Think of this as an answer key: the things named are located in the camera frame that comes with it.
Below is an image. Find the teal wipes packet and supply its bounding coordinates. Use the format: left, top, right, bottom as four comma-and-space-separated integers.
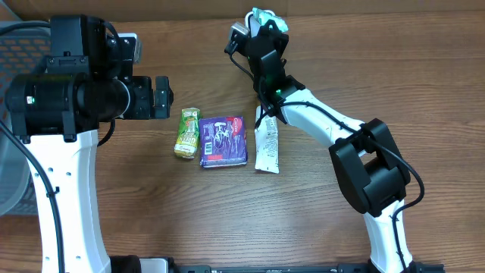
252, 8, 289, 33

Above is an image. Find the purple snack packet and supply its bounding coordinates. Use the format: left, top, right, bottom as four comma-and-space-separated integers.
199, 116, 248, 168

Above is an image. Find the white tube gold cap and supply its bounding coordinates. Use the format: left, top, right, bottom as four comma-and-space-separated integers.
255, 115, 280, 174

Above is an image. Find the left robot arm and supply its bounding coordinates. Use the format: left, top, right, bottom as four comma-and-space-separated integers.
5, 15, 174, 273

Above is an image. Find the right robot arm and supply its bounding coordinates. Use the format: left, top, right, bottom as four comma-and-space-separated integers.
237, 14, 416, 272

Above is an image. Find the white barcode scanner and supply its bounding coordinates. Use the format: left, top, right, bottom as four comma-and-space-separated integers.
245, 11, 261, 38

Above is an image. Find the grey plastic mesh basket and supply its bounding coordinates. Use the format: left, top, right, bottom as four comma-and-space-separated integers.
1, 27, 50, 215

